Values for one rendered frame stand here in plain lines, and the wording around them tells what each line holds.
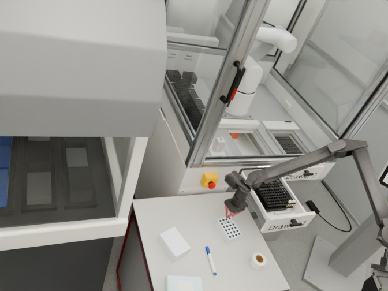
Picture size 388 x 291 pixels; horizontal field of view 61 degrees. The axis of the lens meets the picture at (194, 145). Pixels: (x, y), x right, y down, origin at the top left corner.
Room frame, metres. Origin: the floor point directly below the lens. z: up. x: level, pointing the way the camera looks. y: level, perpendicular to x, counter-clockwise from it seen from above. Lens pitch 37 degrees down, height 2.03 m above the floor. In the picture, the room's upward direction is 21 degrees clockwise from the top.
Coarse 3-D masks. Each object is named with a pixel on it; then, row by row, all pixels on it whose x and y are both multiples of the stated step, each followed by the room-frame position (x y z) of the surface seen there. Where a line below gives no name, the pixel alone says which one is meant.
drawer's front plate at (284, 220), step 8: (280, 216) 1.15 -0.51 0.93; (288, 216) 1.17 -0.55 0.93; (296, 216) 1.19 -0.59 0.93; (304, 216) 1.22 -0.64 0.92; (312, 216) 1.25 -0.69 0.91; (264, 224) 1.12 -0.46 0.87; (272, 224) 1.12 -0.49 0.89; (280, 224) 1.15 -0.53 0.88; (288, 224) 1.18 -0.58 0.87; (304, 224) 1.24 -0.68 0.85; (264, 232) 1.11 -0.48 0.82
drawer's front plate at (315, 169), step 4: (308, 168) 1.63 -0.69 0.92; (312, 168) 1.64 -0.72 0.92; (316, 168) 1.66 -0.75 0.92; (320, 168) 1.68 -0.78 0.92; (296, 172) 1.59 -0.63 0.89; (300, 172) 1.60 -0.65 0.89; (312, 172) 1.66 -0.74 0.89; (316, 172) 1.68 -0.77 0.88; (320, 172) 1.69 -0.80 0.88; (288, 176) 1.56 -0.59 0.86; (296, 176) 1.60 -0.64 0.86; (312, 176) 1.67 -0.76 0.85; (316, 176) 1.69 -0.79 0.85; (288, 180) 1.58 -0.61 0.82; (292, 180) 1.59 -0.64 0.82; (296, 180) 1.61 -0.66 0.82
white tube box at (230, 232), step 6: (216, 222) 1.10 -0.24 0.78; (222, 222) 1.10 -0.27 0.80; (228, 222) 1.12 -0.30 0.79; (222, 228) 1.07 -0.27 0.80; (228, 228) 1.08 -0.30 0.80; (234, 228) 1.11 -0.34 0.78; (222, 234) 1.05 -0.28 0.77; (228, 234) 1.04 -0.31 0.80; (234, 234) 1.06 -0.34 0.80; (240, 234) 1.07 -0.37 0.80; (228, 240) 1.02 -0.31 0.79; (234, 240) 1.04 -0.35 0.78
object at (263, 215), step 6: (240, 174) 1.40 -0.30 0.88; (246, 174) 1.44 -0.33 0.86; (282, 180) 1.47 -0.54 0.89; (288, 186) 1.43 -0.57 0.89; (252, 192) 1.28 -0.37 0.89; (288, 192) 1.40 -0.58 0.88; (252, 198) 1.26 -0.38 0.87; (258, 198) 1.25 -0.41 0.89; (294, 198) 1.36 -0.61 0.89; (252, 204) 1.25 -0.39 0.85; (258, 204) 1.22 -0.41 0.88; (294, 204) 1.34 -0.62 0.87; (300, 204) 1.32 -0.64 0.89; (258, 210) 1.20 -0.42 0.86; (264, 210) 1.19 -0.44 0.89; (270, 210) 1.26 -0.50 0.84; (276, 210) 1.28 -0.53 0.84; (282, 210) 1.30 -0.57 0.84; (294, 210) 1.32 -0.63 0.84; (300, 210) 1.30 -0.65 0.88; (258, 216) 1.19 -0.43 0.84; (264, 216) 1.16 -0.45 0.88; (270, 216) 1.22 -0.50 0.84; (264, 222) 1.14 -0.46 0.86
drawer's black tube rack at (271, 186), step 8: (272, 184) 1.39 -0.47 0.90; (280, 184) 1.42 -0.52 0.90; (256, 192) 1.32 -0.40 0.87; (264, 192) 1.31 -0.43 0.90; (272, 192) 1.33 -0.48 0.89; (280, 192) 1.39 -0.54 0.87; (264, 200) 1.25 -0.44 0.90; (272, 200) 1.27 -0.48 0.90; (280, 200) 1.33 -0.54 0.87; (288, 200) 1.31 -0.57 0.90; (264, 208) 1.23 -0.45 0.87; (272, 208) 1.24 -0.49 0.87; (280, 208) 1.27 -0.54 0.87
